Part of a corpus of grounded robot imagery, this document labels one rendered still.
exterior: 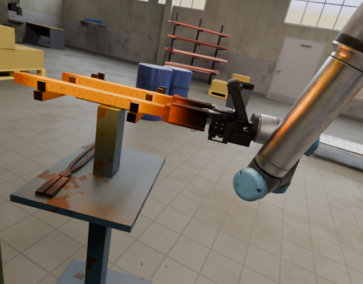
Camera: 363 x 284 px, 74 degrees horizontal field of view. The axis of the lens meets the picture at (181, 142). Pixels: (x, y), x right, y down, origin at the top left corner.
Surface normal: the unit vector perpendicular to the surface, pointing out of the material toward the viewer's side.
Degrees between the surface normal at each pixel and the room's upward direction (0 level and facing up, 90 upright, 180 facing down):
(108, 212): 0
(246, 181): 90
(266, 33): 90
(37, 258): 0
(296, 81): 90
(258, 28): 90
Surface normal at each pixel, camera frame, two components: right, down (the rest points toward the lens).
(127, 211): 0.19, -0.91
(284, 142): -0.65, 0.18
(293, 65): -0.41, 0.26
